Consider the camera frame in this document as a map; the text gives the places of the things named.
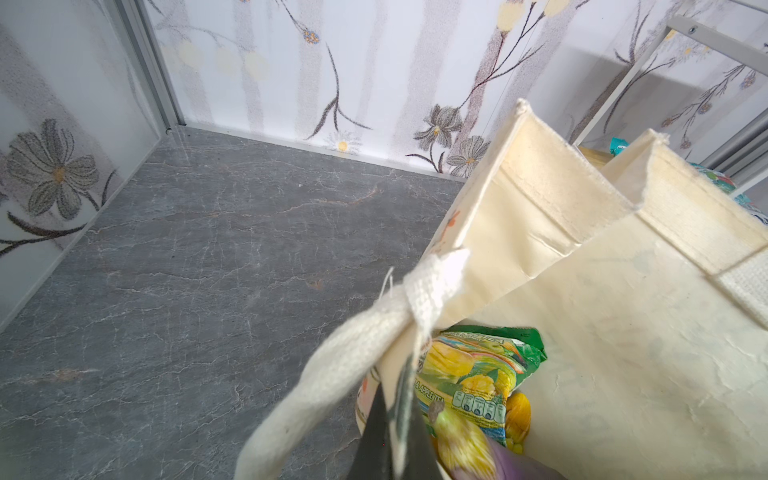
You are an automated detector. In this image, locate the green snack bag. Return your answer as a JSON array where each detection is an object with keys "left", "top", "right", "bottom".
[{"left": 415, "top": 325, "right": 547, "bottom": 447}]

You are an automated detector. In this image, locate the teal candy bag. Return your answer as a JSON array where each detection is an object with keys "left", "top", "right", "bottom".
[{"left": 609, "top": 137, "right": 767, "bottom": 225}]

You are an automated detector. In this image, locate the purple eggplant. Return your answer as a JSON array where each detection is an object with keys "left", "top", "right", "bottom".
[{"left": 428, "top": 403, "right": 564, "bottom": 480}]

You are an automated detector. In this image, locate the cream floral tote bag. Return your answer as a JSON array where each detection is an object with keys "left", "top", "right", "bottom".
[{"left": 235, "top": 101, "right": 767, "bottom": 479}]

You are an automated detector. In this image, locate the white wooden two-tier shelf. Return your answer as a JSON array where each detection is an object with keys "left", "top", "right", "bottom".
[{"left": 570, "top": 1, "right": 767, "bottom": 190}]

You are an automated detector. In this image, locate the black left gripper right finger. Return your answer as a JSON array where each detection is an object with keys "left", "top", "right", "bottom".
[{"left": 392, "top": 355, "right": 442, "bottom": 479}]

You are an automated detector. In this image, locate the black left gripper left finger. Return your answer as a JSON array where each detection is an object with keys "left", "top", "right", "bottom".
[{"left": 347, "top": 387, "right": 392, "bottom": 480}]

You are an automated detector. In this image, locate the yellow banana bunch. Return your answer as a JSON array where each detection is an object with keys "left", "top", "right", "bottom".
[{"left": 505, "top": 391, "right": 532, "bottom": 454}]

